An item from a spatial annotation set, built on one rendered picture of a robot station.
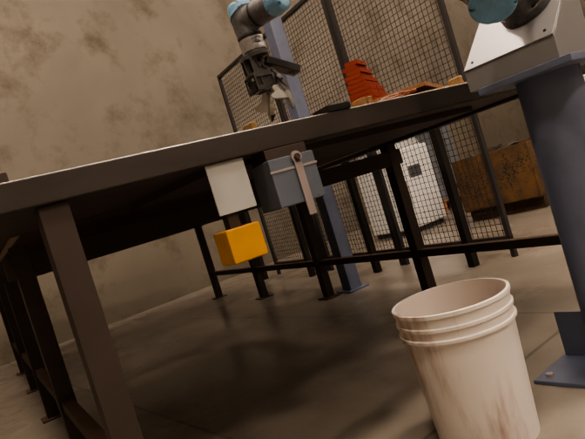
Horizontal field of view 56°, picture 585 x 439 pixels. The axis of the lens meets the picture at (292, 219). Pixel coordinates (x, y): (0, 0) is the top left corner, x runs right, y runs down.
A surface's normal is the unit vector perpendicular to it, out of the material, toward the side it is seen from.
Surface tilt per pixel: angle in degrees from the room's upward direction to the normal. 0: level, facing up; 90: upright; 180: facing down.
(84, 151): 90
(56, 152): 90
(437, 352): 93
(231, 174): 90
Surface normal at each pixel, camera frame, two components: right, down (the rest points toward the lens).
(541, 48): -0.76, 0.25
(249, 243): 0.50, -0.12
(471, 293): -0.58, 0.14
